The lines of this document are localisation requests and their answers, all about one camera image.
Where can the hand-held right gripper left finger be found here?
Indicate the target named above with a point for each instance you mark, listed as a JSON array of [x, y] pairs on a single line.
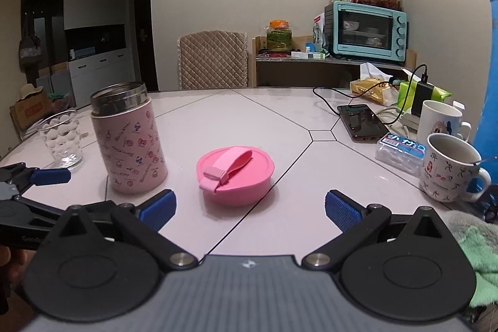
[[157, 209]]

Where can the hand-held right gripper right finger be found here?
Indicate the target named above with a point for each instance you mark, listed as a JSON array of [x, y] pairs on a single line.
[[342, 211]]

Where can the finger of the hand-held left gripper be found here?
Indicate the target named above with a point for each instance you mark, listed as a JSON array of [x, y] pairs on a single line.
[[35, 209], [50, 176]]

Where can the clear glass cup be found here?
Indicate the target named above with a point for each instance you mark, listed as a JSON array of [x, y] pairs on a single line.
[[62, 145]]

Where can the pink printed bottle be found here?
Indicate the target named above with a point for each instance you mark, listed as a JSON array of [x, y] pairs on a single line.
[[128, 145]]

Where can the open cardboard box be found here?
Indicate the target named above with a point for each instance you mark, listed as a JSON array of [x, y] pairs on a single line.
[[31, 110]]

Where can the blue and white packet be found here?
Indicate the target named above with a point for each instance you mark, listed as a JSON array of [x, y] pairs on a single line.
[[400, 153]]

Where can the black smartphone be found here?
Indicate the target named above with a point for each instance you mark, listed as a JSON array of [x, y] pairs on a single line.
[[362, 122]]

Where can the white mug with red figures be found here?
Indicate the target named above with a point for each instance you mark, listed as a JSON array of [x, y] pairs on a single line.
[[443, 176]]

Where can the white power strip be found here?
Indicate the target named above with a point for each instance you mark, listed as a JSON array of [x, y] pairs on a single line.
[[410, 122]]

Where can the yellow tissue pack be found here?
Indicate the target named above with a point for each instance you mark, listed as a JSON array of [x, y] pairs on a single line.
[[369, 93]]

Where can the hanging grey bag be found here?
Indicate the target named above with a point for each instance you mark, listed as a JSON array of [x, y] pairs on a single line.
[[29, 48]]

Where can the tall white cartoon mug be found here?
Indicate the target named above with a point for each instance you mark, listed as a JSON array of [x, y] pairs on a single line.
[[437, 122]]

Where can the black charger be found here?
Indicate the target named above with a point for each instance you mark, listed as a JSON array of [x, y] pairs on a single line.
[[422, 98]]

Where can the green cloth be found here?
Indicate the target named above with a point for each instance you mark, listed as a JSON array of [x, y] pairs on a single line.
[[474, 254]]

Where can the dark blue object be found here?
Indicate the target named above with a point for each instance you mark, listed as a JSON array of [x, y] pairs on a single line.
[[484, 203]]

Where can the white crumpled tissue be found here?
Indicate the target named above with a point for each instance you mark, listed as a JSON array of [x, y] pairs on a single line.
[[373, 71]]

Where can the wooden shelf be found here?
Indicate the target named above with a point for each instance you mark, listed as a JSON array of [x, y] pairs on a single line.
[[295, 73]]

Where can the metal spoon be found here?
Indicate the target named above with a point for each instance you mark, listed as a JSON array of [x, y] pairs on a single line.
[[486, 160]]

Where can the green packet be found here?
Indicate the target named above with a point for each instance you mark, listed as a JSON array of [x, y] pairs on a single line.
[[439, 93]]

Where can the chair with quilted cover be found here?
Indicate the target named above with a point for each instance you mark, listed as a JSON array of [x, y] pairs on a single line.
[[212, 59]]

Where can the flat white box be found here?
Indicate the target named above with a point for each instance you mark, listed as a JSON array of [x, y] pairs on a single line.
[[307, 55]]

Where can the dark door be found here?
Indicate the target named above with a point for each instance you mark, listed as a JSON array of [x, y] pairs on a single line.
[[146, 28]]

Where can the green and white bag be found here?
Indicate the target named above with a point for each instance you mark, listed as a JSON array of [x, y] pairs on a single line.
[[321, 36]]

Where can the teal toaster oven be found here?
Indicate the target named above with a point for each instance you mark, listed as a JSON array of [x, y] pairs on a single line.
[[365, 30]]

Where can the green jar with orange lid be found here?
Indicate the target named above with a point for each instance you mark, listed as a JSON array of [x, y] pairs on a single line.
[[279, 36]]

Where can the blue thermos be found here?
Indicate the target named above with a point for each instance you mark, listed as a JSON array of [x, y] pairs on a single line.
[[488, 83]]

